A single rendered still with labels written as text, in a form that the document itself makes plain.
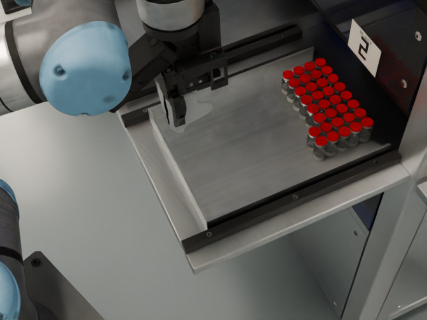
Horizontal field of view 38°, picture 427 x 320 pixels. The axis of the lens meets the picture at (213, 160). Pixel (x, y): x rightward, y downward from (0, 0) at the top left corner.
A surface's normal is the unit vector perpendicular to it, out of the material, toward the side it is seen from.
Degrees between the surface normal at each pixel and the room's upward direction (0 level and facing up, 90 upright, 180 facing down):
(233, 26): 0
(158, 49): 33
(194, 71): 90
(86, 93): 90
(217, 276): 0
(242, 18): 0
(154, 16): 90
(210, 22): 90
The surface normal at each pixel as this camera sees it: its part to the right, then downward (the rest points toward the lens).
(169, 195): -0.05, -0.57
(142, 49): -0.54, -0.31
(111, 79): 0.25, 0.79
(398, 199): -0.91, 0.37
